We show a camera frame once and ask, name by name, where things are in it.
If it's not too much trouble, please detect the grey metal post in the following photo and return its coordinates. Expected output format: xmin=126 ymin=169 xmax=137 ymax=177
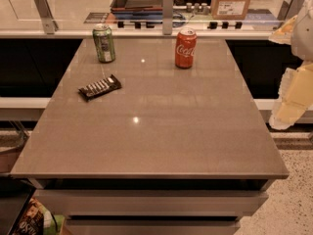
xmin=162 ymin=0 xmax=173 ymax=35
xmin=33 ymin=0 xmax=59 ymax=34

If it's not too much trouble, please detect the grey metal post centre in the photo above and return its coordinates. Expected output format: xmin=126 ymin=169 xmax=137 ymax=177
xmin=162 ymin=0 xmax=173 ymax=35

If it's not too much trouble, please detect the grey metal post left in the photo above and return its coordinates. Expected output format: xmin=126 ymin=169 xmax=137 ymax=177
xmin=33 ymin=0 xmax=59 ymax=34

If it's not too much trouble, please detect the cardboard box with label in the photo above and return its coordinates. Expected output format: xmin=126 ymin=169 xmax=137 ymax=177
xmin=210 ymin=0 xmax=250 ymax=20

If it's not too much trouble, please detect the grey drawer cabinet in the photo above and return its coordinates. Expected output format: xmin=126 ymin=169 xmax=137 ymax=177
xmin=35 ymin=189 xmax=268 ymax=235

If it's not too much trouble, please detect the green soda can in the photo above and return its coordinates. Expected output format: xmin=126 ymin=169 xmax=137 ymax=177
xmin=92 ymin=23 xmax=115 ymax=63

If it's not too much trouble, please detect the black chocolate bar wrapper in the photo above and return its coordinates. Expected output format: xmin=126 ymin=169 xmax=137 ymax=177
xmin=78 ymin=74 xmax=122 ymax=101

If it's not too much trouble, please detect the snack bag lower left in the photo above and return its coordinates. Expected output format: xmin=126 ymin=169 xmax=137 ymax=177
xmin=12 ymin=198 xmax=65 ymax=235

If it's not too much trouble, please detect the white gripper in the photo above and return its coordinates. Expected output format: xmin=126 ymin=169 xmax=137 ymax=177
xmin=269 ymin=0 xmax=313 ymax=130

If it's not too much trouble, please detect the red coke can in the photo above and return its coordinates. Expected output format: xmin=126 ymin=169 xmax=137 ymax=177
xmin=175 ymin=27 xmax=197 ymax=69

